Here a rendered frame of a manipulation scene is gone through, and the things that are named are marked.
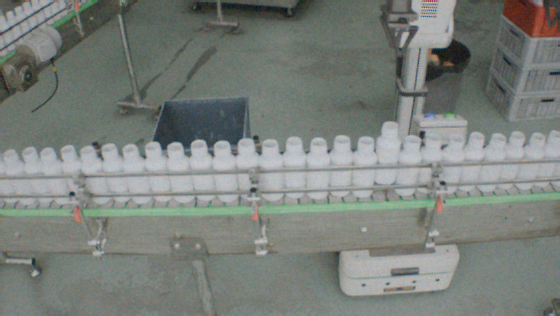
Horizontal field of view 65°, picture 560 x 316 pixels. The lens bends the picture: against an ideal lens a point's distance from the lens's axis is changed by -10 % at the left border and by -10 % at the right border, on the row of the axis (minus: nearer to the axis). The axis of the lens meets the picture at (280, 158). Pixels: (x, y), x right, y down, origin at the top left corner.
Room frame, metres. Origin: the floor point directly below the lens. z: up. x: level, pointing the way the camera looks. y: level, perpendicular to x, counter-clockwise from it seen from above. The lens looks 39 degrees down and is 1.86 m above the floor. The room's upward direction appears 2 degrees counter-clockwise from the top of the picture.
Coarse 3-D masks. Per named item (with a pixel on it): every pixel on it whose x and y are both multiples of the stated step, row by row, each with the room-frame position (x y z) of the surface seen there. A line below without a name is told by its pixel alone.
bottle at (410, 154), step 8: (408, 136) 0.94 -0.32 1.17; (416, 136) 0.94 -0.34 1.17; (408, 144) 0.91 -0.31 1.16; (416, 144) 0.91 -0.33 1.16; (400, 152) 0.93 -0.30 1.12; (408, 152) 0.91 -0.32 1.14; (416, 152) 0.91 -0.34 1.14; (400, 160) 0.91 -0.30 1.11; (408, 160) 0.90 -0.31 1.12; (416, 160) 0.90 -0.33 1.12; (416, 168) 0.90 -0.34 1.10; (400, 176) 0.90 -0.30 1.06; (408, 176) 0.89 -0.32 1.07; (416, 176) 0.90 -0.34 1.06; (400, 184) 0.90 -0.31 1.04; (400, 192) 0.90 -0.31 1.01; (408, 192) 0.89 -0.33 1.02
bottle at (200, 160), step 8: (192, 144) 0.94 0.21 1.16; (200, 144) 0.95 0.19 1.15; (192, 152) 0.93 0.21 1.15; (200, 152) 0.92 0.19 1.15; (192, 160) 0.92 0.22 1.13; (200, 160) 0.92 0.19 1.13; (208, 160) 0.92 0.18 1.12; (192, 168) 0.92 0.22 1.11; (200, 168) 0.91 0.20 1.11; (208, 168) 0.92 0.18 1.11; (192, 176) 0.92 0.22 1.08; (200, 176) 0.91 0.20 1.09; (208, 176) 0.91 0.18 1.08; (200, 184) 0.91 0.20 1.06; (208, 184) 0.91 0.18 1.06; (208, 200) 0.91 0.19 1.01
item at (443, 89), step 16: (400, 48) 2.62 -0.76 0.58; (432, 48) 2.70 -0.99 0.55; (448, 48) 2.64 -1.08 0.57; (464, 48) 2.53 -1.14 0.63; (400, 64) 2.45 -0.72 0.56; (464, 64) 2.32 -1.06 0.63; (432, 80) 2.30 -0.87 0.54; (448, 80) 2.30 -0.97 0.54; (432, 96) 2.30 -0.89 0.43; (448, 96) 2.31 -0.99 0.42; (432, 112) 2.31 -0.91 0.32; (448, 112) 2.33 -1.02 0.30
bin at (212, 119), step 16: (240, 96) 1.51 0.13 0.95; (160, 112) 1.43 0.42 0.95; (176, 112) 1.51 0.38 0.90; (192, 112) 1.51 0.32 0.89; (208, 112) 1.50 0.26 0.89; (224, 112) 1.50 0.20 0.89; (240, 112) 1.50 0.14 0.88; (160, 128) 1.37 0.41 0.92; (176, 128) 1.51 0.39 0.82; (192, 128) 1.51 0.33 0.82; (208, 128) 1.51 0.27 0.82; (224, 128) 1.50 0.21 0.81; (240, 128) 1.50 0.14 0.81; (160, 144) 1.34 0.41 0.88; (208, 144) 1.51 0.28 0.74
